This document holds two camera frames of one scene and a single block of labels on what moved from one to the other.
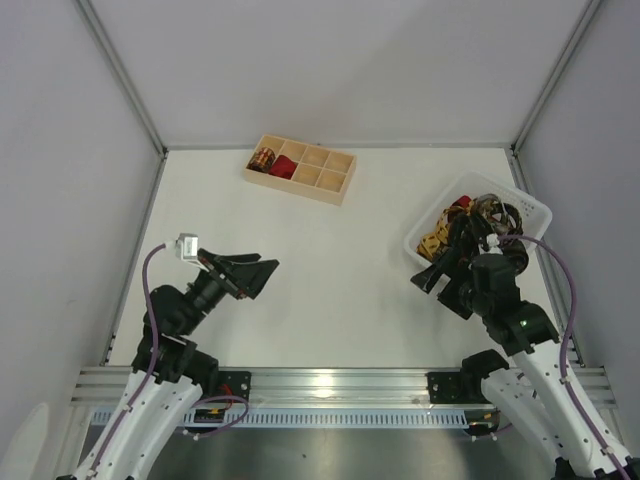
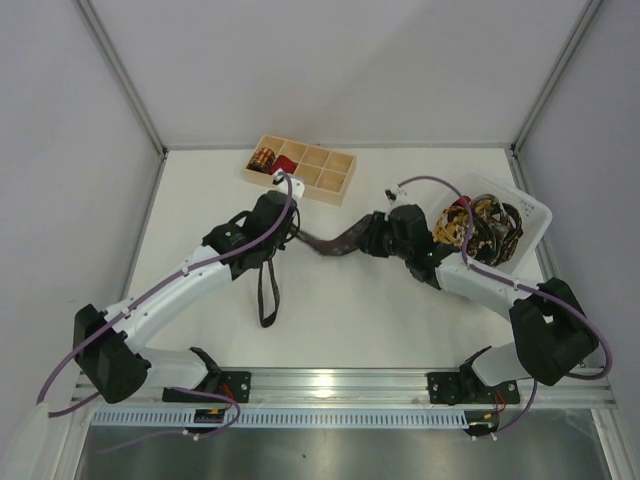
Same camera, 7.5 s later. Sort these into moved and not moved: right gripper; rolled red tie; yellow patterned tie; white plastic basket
Moved: right gripper
Not moved: white plastic basket; rolled red tie; yellow patterned tie
